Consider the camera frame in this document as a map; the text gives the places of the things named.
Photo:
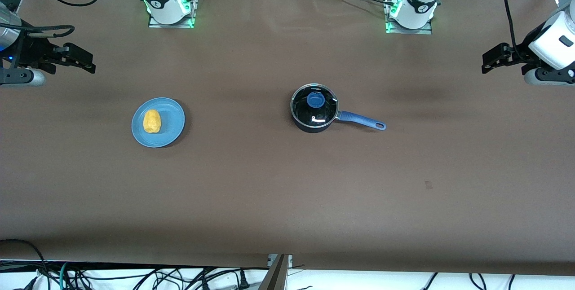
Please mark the black power plug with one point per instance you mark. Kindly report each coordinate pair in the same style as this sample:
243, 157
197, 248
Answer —
243, 280

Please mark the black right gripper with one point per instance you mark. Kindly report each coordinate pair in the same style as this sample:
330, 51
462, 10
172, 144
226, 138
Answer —
32, 50

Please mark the aluminium profile post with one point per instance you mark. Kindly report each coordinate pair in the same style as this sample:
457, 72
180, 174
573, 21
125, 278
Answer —
278, 276

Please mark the blue round plate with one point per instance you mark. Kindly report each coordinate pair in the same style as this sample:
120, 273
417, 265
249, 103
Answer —
170, 119

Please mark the glass lid with blue knob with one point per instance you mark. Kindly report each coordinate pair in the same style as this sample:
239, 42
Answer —
321, 112

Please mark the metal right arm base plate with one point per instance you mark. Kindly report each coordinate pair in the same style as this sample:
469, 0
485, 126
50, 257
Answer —
188, 23

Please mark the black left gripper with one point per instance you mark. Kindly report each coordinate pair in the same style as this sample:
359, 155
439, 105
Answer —
515, 56

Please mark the yellow potato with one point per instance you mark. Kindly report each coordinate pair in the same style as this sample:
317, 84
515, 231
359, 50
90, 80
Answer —
152, 121

